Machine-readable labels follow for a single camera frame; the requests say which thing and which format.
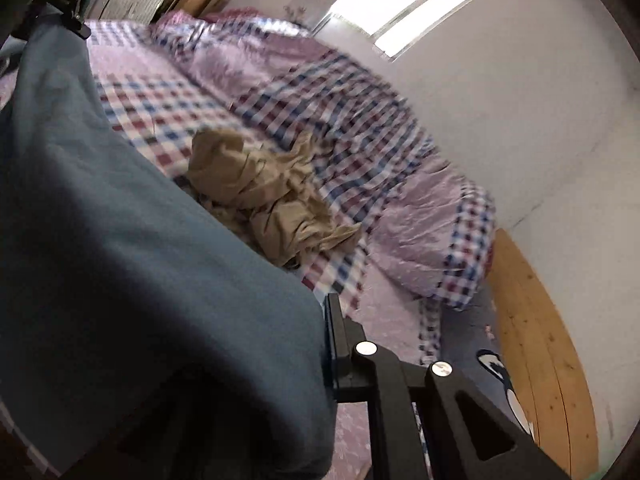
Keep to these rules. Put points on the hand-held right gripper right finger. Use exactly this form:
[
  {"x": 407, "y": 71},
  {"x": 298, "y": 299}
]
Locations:
[{"x": 336, "y": 355}]

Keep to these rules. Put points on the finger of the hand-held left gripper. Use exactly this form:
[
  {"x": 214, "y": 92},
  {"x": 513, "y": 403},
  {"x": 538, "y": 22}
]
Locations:
[{"x": 75, "y": 22}]

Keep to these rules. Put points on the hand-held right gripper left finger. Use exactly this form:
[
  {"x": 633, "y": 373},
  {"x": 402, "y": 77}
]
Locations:
[{"x": 200, "y": 435}]

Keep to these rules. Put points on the teal sweatshirt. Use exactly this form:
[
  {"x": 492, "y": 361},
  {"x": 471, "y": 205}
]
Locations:
[{"x": 125, "y": 240}]

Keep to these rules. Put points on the checked bed sheet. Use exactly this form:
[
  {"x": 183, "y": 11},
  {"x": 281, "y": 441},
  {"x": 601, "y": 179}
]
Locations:
[{"x": 150, "y": 95}]

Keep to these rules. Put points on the blue plush penguin pillow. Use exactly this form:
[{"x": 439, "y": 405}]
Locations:
[{"x": 470, "y": 330}]

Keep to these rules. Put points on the checked lilac pillow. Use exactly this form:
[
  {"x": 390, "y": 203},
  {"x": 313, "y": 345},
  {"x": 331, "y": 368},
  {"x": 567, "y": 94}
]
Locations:
[{"x": 425, "y": 245}]

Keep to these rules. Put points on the tan garment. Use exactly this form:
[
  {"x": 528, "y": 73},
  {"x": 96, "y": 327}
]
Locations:
[{"x": 260, "y": 195}]

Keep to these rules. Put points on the wooden headboard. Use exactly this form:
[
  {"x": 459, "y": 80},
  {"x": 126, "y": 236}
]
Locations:
[{"x": 540, "y": 350}]

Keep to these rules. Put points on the checked lilac duvet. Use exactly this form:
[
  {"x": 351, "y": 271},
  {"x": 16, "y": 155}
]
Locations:
[{"x": 325, "y": 110}]

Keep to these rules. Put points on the window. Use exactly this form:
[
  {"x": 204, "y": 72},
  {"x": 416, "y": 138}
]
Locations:
[{"x": 415, "y": 5}]

